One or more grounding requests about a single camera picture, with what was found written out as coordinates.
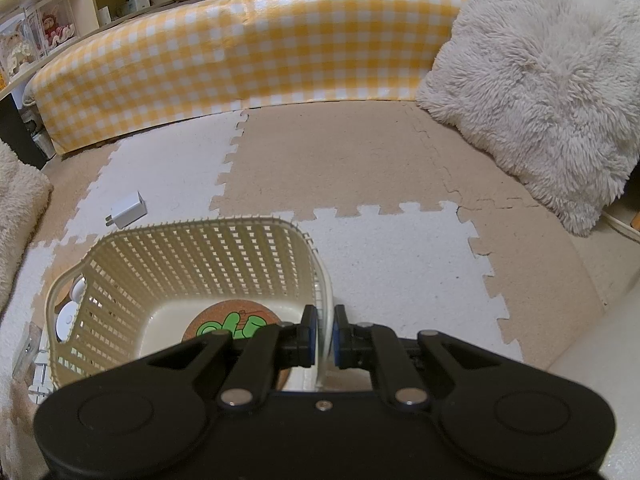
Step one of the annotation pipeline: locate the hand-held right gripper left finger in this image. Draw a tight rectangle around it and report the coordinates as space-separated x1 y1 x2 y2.
132 305 320 408

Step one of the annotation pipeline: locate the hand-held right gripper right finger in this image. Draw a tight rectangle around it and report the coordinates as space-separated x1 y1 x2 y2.
332 304 507 408

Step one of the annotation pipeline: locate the cream plastic lattice basket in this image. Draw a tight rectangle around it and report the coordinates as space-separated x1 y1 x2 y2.
44 216 335 393

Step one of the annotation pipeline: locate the white grey plastic holder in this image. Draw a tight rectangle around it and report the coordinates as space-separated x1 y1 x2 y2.
15 331 56 406

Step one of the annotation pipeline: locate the cork coaster with green frog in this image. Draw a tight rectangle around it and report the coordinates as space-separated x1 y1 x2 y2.
182 300 292 387

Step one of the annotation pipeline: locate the beige white foam puzzle mat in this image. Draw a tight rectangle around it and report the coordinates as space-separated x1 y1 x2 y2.
0 102 608 461

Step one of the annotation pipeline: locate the white round puck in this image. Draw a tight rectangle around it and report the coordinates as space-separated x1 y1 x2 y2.
52 301 81 343

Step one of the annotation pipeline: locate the yellow checked mattress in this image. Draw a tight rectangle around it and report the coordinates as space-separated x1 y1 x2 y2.
23 0 473 156

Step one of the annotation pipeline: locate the white fluffy pillow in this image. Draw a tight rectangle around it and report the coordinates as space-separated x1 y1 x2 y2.
415 0 638 237

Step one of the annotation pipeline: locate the cream fluffy blanket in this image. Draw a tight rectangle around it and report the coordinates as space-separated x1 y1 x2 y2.
0 140 55 311

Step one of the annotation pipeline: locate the black cabinet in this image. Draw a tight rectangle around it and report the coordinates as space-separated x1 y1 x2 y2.
0 92 48 171

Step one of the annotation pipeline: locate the red doll in clear box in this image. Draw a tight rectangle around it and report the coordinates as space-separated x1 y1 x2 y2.
34 0 81 57

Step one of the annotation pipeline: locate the beige doll in clear box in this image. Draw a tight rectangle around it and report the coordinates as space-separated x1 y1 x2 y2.
0 10 38 75

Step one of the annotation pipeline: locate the white wall charger plug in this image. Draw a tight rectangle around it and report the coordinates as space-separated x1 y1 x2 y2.
104 191 147 230

